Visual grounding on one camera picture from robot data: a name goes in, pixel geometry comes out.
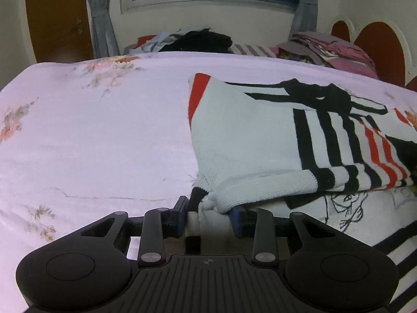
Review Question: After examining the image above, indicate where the pink floral bed sheet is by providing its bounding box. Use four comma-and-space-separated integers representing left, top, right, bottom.
0, 52, 417, 313

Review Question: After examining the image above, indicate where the light blue cloth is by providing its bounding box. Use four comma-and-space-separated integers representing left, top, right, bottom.
130, 32, 183, 55

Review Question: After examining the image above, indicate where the pile of pink grey clothes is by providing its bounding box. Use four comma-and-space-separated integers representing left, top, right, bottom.
277, 32, 380, 79

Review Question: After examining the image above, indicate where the grey blue curtain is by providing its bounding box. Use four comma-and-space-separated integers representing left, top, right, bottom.
81, 0, 120, 60
288, 0, 326, 40

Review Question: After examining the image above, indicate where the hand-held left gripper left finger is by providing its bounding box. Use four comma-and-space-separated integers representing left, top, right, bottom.
80, 196, 190, 268

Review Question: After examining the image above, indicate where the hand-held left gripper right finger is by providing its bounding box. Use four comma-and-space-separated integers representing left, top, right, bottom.
228, 204, 338, 267

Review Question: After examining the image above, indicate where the red cloth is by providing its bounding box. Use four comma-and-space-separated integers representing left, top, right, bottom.
135, 35, 157, 48

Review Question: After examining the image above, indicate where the brown wooden door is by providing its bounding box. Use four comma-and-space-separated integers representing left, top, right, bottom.
24, 0, 95, 63

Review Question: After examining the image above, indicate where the grey striped cloth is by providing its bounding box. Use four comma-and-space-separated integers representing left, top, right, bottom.
230, 43, 278, 58

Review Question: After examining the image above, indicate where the black clothes heap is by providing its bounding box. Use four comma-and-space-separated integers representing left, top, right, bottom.
169, 29, 234, 53

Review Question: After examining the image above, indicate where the red black white striped sweater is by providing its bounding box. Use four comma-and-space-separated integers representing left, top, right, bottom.
185, 73, 417, 313

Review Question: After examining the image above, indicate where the red and white headboard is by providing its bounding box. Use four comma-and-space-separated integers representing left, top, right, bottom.
330, 16, 417, 88

